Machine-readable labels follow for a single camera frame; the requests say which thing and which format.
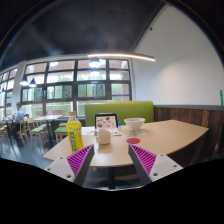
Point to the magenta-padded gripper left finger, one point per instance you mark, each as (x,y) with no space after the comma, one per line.
(56,167)

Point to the person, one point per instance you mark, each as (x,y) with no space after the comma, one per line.
(18,116)

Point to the small blue-capped bottle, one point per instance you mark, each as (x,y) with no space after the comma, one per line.
(119,125)

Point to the light wooden dining table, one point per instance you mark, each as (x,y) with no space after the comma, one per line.
(48,117)

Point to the group of wooden chairs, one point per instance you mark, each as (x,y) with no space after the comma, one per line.
(38,130)

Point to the white ribbed cup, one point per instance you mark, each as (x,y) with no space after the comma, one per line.
(103,137)

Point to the white paper sheet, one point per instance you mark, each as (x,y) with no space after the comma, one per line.
(88,130)

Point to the long curved ceiling light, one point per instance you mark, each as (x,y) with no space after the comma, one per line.
(123,55)

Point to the white bowl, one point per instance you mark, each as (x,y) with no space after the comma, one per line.
(134,123)

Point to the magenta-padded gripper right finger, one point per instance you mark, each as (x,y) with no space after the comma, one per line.
(165,167)

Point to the green post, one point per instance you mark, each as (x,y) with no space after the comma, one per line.
(221,97)

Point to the yellow drink bottle orange cap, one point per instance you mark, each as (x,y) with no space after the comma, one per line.
(74,133)

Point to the green upholstered bench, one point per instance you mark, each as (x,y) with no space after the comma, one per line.
(133,110)

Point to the flat round red coaster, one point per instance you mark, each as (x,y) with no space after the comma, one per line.
(133,140)

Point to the group of pendant lamps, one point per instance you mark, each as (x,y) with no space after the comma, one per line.
(94,62)

